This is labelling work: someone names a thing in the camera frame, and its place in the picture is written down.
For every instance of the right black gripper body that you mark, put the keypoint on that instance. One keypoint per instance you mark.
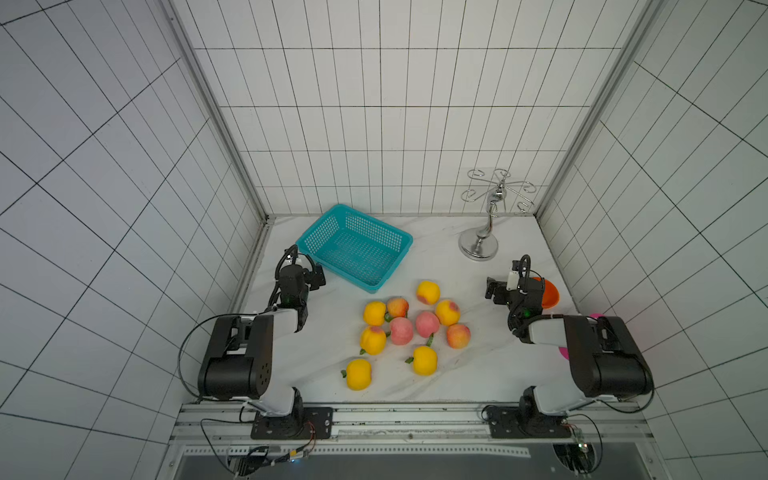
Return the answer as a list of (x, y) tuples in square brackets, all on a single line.
[(496, 290)]

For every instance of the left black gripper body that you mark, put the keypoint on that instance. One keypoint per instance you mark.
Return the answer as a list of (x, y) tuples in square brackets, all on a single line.
[(309, 278)]

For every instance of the orange red peach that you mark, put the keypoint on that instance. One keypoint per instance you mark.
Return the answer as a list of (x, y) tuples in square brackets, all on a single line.
[(458, 336), (396, 308)]

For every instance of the yellow peach red spot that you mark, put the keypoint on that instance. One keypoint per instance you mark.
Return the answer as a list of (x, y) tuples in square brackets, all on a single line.
[(447, 312)]

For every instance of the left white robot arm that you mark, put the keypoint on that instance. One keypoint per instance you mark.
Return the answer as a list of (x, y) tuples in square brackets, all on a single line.
[(237, 364)]

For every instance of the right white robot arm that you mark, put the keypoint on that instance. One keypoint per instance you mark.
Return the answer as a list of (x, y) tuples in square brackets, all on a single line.
[(604, 360)]

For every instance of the teal plastic basket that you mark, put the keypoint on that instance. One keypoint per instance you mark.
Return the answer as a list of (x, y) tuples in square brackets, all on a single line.
[(362, 249)]

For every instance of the orange plastic bowl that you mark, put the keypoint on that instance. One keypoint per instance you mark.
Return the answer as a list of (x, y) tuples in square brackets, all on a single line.
[(550, 295)]

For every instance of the pink plastic goblet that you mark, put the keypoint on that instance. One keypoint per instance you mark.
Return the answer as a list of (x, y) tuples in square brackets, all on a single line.
[(564, 351)]

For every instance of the silver metal cup rack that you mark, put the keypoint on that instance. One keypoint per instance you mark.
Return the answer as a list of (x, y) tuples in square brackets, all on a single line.
[(480, 244)]

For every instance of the yellow peach top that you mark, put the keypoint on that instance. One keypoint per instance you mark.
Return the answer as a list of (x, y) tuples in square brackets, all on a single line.
[(428, 292)]

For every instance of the pink peach right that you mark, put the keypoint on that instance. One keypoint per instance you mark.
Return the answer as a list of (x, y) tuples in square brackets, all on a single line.
[(427, 324)]

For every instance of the pink peach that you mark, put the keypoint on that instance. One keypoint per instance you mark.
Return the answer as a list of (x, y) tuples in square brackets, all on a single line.
[(427, 324), (401, 331)]

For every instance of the pink peach left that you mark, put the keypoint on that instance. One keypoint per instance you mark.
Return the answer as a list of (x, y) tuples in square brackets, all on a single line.
[(401, 331)]

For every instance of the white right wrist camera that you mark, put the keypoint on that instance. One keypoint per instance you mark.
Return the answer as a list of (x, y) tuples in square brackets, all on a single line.
[(512, 281)]

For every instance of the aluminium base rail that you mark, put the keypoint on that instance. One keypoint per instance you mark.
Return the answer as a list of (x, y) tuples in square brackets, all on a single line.
[(228, 430)]

